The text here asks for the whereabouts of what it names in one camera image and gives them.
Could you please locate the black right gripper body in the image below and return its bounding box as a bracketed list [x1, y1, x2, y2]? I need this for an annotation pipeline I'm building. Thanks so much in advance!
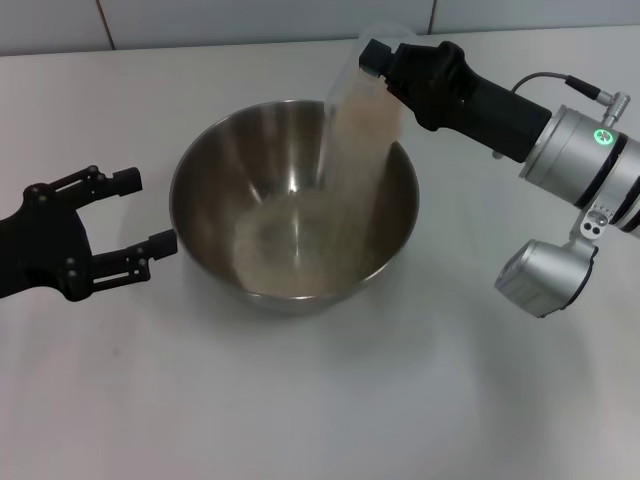
[387, 41, 554, 163]

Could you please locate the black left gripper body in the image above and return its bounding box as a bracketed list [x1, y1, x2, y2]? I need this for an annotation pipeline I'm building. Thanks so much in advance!
[0, 183, 97, 303]

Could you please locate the clear plastic cup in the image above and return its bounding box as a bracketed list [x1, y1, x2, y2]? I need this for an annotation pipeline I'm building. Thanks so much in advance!
[319, 21, 422, 194]

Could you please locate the white rice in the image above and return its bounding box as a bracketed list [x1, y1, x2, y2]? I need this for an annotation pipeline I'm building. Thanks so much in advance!
[233, 67, 407, 297]

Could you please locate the large stainless steel bowl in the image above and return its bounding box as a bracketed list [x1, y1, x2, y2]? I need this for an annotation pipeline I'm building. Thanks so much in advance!
[168, 99, 421, 318]

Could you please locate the gripper cable with metal connector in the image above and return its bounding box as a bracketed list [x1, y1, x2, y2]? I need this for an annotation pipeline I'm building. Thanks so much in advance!
[509, 71, 632, 129]

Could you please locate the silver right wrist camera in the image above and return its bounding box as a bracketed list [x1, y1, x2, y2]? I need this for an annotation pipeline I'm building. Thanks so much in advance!
[493, 205, 614, 320]

